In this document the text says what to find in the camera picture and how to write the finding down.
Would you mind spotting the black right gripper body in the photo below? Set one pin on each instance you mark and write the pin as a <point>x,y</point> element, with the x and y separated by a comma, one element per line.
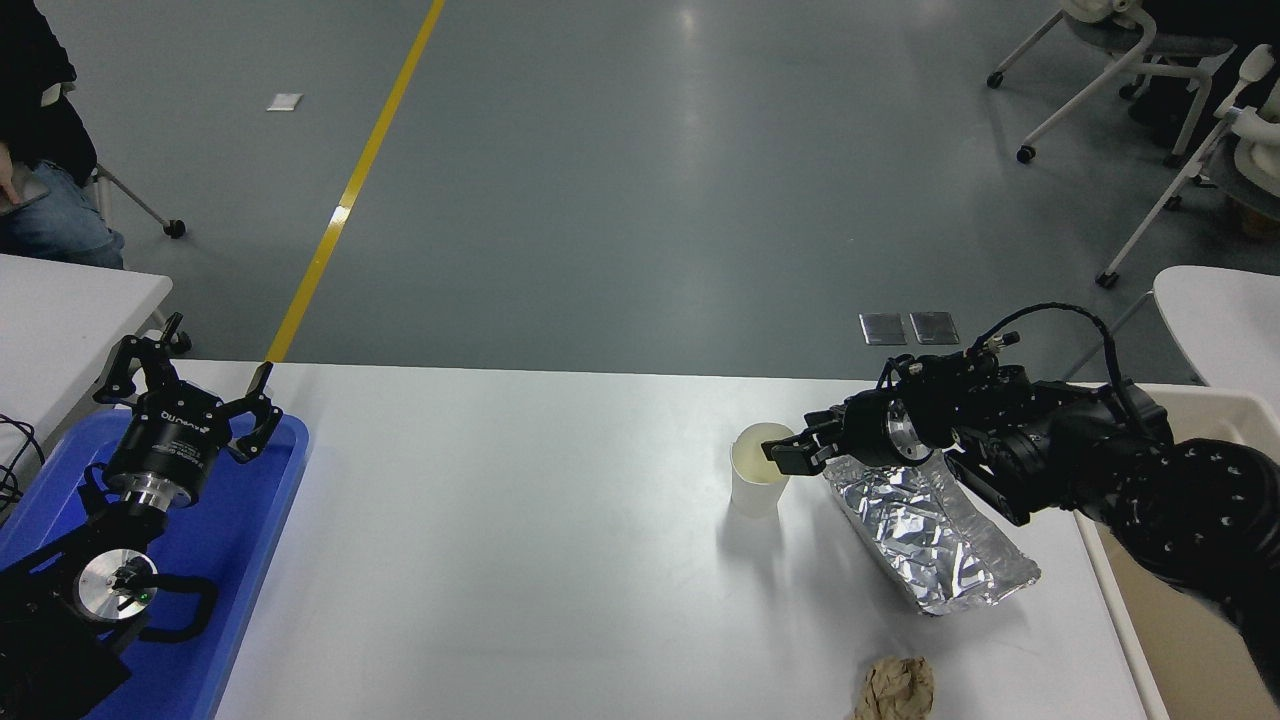
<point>865,430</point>

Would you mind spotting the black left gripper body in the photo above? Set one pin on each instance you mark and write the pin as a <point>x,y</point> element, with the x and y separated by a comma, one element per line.
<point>165,445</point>

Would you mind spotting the white paper cup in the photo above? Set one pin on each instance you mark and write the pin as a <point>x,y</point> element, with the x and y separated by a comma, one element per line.
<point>755,495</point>

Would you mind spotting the silver foil tray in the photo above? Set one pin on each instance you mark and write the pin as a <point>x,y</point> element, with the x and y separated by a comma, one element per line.
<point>930,540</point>

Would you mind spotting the grey tablet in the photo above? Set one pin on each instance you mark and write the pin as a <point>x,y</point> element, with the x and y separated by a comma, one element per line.
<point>28,192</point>

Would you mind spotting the tan paper ball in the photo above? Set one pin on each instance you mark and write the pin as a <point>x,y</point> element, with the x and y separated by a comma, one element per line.
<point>895,690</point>

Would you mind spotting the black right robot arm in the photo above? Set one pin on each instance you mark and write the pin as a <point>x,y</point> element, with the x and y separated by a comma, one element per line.
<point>1200,500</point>

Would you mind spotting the person's hand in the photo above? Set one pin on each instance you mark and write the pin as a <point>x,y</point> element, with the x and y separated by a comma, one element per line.
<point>7,175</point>

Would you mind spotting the metal floor plate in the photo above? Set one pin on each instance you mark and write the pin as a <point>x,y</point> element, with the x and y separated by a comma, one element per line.
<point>934,328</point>
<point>883,329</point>

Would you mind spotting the white side table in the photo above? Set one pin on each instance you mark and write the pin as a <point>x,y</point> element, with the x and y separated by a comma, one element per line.
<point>60,320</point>

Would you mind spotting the blue plastic tray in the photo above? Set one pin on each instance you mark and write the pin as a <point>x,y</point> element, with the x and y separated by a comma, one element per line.
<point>240,540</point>

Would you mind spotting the white chair with castors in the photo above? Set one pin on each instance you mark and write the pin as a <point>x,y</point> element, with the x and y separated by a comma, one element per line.
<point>176,229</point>

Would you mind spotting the person with grey tablet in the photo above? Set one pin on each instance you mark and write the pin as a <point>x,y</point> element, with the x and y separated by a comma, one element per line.
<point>40,110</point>

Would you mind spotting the large pale plastic bin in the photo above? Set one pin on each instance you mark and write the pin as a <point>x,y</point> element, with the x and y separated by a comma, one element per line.
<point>1180,640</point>

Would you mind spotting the person in dark shoes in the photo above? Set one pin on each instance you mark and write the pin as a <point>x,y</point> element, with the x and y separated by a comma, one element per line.
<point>1180,100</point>

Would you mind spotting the white rolling chair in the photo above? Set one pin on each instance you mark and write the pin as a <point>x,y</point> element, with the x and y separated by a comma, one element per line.
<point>1255,155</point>

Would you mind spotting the white chair grey seat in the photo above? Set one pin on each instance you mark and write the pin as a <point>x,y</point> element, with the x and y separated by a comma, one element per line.
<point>1185,45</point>

